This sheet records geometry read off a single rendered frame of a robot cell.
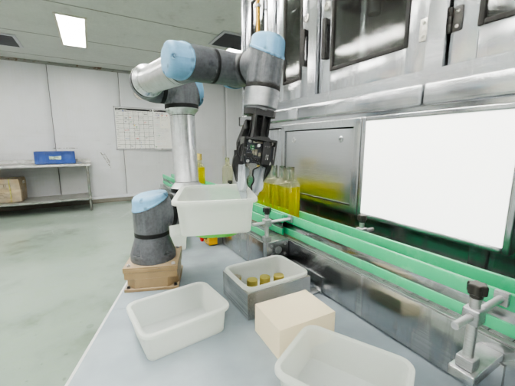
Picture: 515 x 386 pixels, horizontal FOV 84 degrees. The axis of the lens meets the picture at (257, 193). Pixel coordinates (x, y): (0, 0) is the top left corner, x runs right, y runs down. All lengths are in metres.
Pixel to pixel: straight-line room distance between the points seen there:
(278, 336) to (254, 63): 0.59
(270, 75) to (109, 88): 6.36
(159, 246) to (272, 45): 0.71
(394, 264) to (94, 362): 0.73
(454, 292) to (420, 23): 0.72
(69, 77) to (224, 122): 3.29
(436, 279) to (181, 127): 0.85
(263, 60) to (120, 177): 6.35
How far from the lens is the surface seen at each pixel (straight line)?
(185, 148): 1.03
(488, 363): 0.69
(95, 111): 6.84
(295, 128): 1.30
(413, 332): 0.82
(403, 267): 0.79
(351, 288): 0.90
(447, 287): 0.75
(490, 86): 0.87
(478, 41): 0.95
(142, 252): 1.03
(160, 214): 1.00
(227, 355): 0.76
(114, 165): 6.83
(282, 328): 0.71
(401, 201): 0.96
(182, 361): 0.76
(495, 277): 0.79
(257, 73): 0.63
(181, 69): 0.65
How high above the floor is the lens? 1.23
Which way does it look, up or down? 10 degrees down
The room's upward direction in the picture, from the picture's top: straight up
